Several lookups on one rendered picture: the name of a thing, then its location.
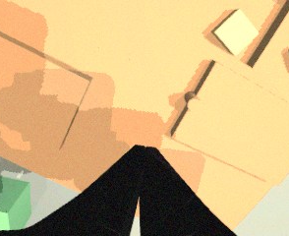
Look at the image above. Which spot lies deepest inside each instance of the tan square block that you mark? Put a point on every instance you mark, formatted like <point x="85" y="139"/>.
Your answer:
<point x="235" y="32"/>

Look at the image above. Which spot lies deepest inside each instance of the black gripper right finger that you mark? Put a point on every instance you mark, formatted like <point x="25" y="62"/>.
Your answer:
<point x="168" y="205"/>

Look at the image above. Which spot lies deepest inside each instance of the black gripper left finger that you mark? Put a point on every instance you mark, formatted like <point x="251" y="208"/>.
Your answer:
<point x="106" y="208"/>

